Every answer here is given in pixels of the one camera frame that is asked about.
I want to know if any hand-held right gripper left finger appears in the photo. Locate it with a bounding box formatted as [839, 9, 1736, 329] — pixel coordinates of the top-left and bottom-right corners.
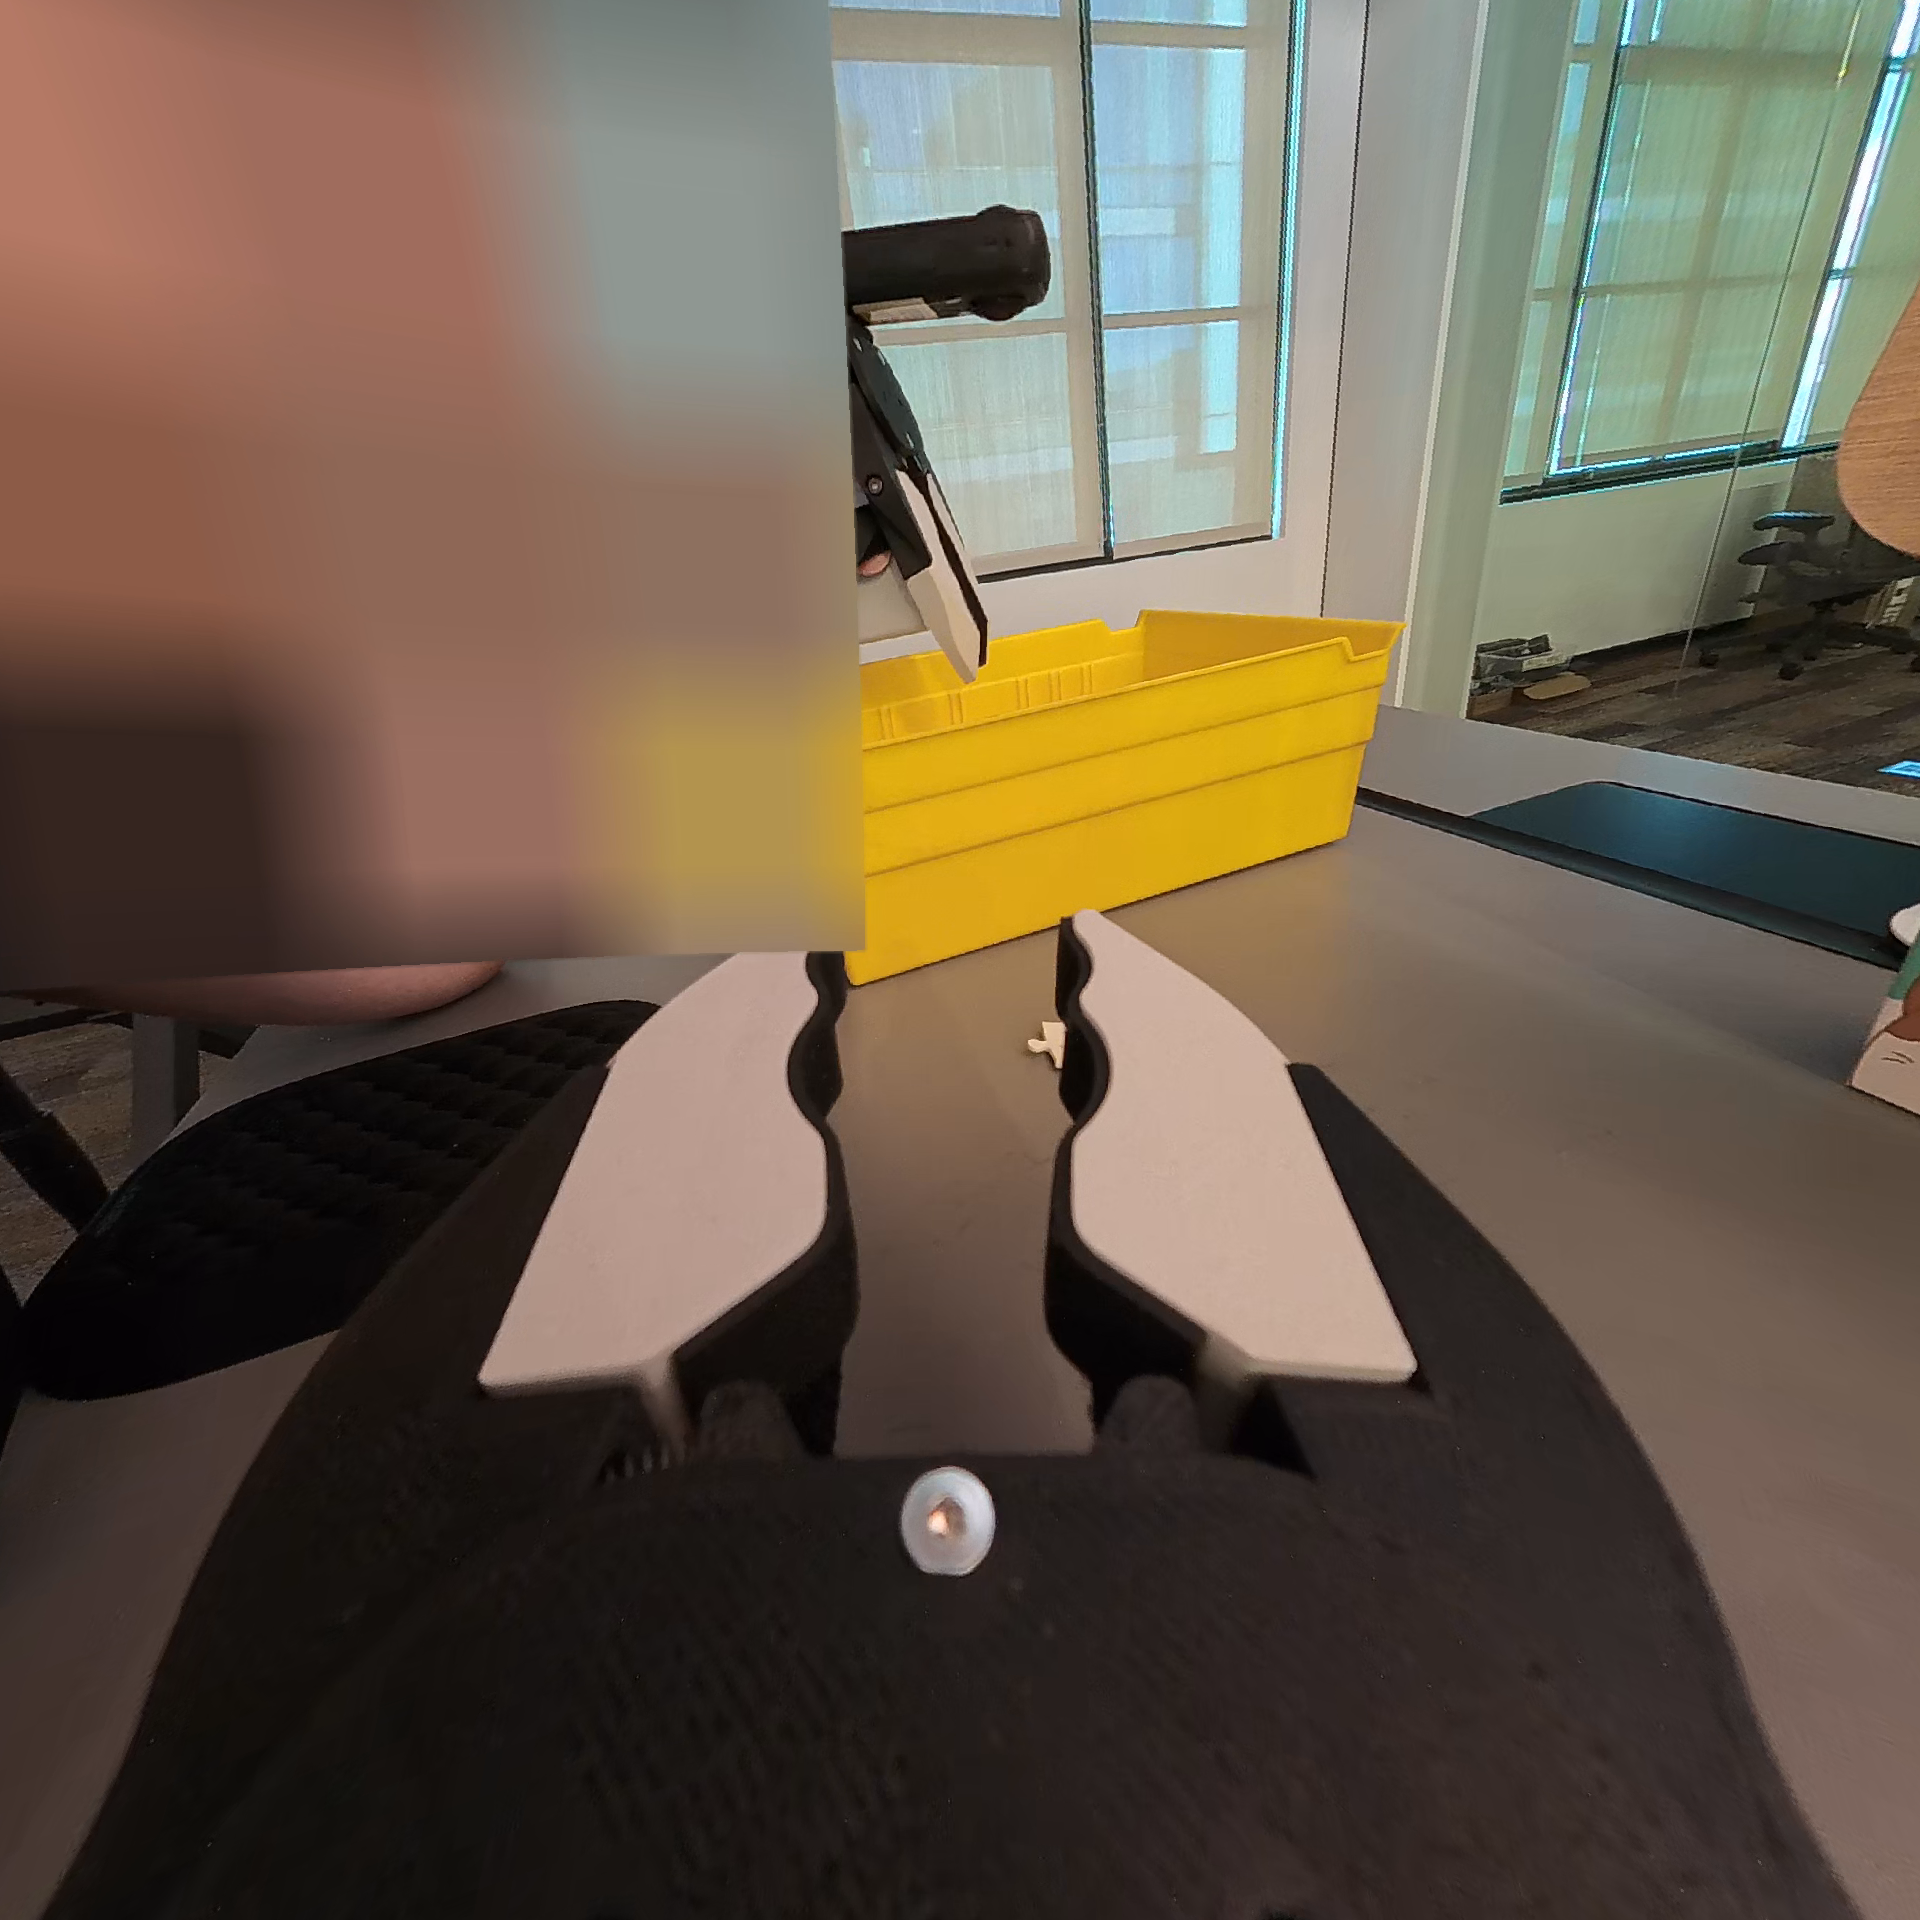
[478, 949, 864, 1454]

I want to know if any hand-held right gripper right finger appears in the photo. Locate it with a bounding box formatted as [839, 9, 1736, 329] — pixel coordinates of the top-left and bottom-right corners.
[1044, 905, 1421, 1450]

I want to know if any yellow plastic bin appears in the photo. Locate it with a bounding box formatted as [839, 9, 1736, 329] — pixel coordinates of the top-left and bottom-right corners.
[847, 609, 1407, 990]

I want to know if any person's left forearm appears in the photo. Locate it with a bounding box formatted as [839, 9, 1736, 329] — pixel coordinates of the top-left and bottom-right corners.
[30, 958, 506, 1028]

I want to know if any printed puzzle box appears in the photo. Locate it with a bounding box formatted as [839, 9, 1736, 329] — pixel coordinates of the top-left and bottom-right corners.
[1847, 900, 1920, 1115]

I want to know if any large framed window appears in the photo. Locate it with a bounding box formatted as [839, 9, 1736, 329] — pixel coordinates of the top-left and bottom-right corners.
[1499, 0, 1920, 500]
[831, 0, 1307, 578]

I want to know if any black wrist rest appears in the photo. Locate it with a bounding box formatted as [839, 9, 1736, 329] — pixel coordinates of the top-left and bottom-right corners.
[23, 996, 662, 1404]

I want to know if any black mesh office chair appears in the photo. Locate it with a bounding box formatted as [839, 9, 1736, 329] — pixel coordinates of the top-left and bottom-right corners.
[1740, 510, 1920, 681]

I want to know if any tan board with paper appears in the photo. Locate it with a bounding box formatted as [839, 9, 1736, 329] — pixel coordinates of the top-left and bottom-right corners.
[1838, 285, 1920, 564]

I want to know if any black desk cable slot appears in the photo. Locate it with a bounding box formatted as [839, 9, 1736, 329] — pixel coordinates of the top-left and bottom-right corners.
[1352, 777, 1911, 973]

